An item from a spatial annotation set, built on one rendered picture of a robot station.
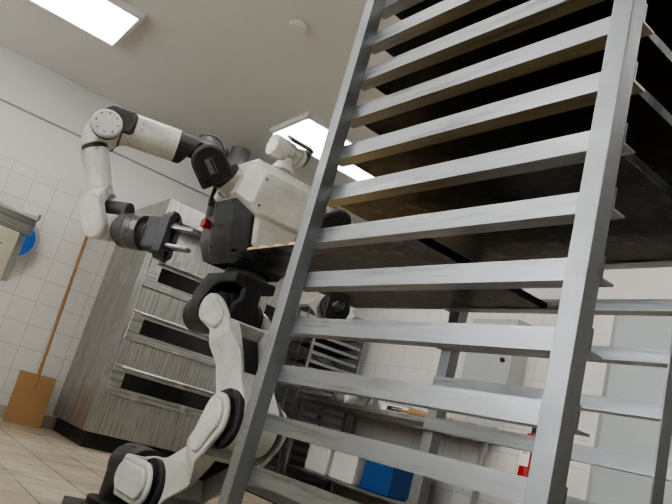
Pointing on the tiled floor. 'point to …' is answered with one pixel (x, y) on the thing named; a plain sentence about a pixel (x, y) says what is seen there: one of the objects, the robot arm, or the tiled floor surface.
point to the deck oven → (143, 350)
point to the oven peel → (21, 397)
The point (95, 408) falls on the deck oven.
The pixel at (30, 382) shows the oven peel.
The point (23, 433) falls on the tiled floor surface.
